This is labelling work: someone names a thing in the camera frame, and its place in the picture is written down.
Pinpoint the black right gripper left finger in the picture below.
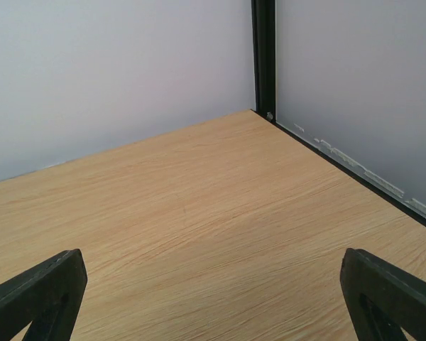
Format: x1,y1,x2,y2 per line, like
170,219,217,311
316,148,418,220
0,249,87,340

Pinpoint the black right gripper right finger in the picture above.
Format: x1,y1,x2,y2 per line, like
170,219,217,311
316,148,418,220
342,248,426,340

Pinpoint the black frame corner post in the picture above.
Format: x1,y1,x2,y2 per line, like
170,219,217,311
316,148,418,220
251,0,276,124

